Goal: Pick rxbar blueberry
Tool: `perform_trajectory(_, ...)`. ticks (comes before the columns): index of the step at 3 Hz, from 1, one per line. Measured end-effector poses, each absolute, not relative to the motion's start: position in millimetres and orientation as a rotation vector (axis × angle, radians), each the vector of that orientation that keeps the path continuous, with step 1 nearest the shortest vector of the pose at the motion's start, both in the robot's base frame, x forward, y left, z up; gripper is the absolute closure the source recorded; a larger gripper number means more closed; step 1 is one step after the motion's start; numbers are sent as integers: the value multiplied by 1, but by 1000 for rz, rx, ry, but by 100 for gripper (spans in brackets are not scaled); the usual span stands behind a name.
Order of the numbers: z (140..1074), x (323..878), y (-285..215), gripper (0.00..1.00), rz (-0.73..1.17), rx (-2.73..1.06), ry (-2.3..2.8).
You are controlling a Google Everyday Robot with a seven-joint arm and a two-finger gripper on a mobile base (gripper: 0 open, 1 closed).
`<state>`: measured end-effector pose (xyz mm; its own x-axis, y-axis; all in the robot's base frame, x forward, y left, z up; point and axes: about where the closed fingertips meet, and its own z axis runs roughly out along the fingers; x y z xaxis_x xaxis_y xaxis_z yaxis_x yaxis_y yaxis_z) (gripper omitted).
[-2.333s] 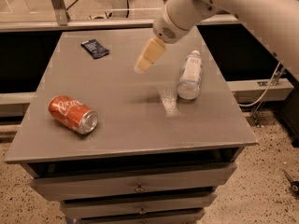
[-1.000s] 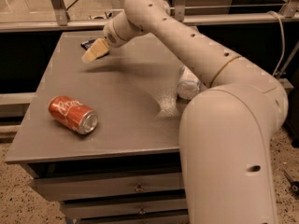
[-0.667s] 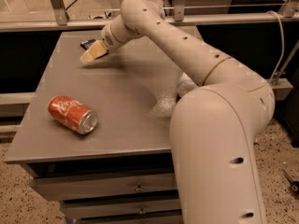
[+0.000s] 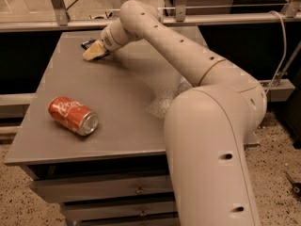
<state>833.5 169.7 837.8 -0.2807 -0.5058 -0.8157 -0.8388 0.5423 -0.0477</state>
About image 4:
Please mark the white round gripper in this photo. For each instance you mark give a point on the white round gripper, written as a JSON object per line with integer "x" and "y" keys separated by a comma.
{"x": 106, "y": 40}

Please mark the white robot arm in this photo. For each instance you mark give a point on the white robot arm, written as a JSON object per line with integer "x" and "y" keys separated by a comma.
{"x": 206, "y": 127}

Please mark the grey metal railing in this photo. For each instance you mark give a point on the grey metal railing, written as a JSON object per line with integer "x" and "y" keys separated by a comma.
{"x": 40, "y": 15}

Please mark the red coca-cola can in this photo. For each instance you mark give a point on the red coca-cola can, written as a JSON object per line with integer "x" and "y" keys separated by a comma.
{"x": 73, "y": 115}

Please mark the grey drawer cabinet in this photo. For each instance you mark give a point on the grey drawer cabinet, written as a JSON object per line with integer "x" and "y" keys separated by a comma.
{"x": 153, "y": 136}

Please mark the top grey drawer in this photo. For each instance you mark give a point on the top grey drawer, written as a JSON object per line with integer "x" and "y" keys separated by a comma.
{"x": 101, "y": 187}

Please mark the grey drawer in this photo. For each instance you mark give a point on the grey drawer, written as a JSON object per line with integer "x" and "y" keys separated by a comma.
{"x": 90, "y": 212}
{"x": 101, "y": 187}
{"x": 155, "y": 220}

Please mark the middle grey drawer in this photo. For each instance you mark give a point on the middle grey drawer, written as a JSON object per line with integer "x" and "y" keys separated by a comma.
{"x": 90, "y": 212}

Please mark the bottom grey drawer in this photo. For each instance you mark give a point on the bottom grey drawer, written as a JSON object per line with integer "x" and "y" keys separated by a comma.
{"x": 155, "y": 220}

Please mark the black caster wheel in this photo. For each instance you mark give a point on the black caster wheel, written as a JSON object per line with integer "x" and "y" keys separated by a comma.
{"x": 296, "y": 187}

